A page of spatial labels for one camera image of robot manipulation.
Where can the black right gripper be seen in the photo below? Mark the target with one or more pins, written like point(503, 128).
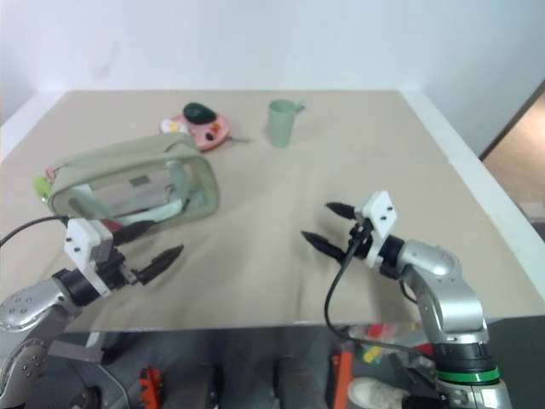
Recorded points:
point(360, 240)

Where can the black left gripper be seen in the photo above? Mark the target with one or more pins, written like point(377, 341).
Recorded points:
point(114, 272)

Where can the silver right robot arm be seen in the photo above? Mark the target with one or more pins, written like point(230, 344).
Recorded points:
point(447, 298)

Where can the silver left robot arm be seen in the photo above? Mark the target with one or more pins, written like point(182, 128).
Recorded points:
point(25, 307)

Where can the green transparent pouch bag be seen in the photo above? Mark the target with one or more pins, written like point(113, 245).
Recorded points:
point(140, 170)

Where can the red toy pile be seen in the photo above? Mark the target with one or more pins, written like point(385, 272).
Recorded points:
point(381, 330)

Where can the pale green plastic cup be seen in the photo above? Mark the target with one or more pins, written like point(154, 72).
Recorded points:
point(281, 123)

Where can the white yellow toy egg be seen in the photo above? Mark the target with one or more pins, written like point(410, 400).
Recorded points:
point(172, 126)

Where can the pink toy plate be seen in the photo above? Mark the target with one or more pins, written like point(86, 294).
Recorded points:
point(210, 132)

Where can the yellow green toy block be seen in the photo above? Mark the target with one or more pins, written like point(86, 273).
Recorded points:
point(371, 354)

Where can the orange black tool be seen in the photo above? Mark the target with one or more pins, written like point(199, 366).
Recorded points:
point(150, 383)

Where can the dark green toy avocado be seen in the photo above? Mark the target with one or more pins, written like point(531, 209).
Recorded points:
point(198, 112)

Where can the orange upright bar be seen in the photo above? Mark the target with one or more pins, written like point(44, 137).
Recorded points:
point(342, 375)

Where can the brown wooden door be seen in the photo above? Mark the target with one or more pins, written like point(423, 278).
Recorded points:
point(521, 140)

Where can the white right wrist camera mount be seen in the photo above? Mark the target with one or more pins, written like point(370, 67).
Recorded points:
point(381, 213)

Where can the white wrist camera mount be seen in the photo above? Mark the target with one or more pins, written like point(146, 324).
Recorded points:
point(81, 240)
point(381, 213)

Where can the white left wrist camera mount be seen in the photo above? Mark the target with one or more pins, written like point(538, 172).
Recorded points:
point(81, 240)

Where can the grey flat bracket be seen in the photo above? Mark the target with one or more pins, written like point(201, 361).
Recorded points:
point(74, 349)

